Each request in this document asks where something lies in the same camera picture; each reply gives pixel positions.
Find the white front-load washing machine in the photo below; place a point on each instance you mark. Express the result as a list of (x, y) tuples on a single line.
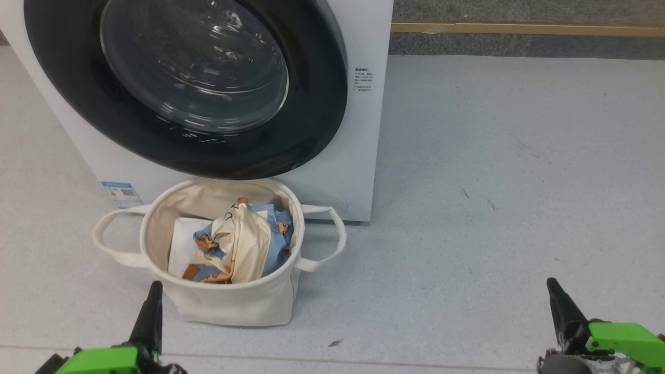
[(363, 156)]

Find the blue energy label sticker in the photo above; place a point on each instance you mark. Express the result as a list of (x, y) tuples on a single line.
[(122, 193)]

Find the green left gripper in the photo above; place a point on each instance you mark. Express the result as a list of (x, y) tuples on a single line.
[(98, 362)]

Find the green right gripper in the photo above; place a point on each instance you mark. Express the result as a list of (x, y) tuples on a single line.
[(623, 343)]

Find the gold floor trim strip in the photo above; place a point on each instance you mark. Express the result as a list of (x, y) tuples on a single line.
[(545, 29)]

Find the cream canvas laundry basket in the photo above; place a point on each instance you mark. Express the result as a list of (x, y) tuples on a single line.
[(234, 306)]

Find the blue and cream patterned garment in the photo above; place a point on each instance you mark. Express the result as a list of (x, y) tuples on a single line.
[(249, 244)]

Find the white folded sheet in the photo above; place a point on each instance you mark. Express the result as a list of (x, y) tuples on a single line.
[(182, 244)]

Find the black glass washing machine door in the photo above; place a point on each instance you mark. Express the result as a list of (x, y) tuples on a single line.
[(317, 119)]

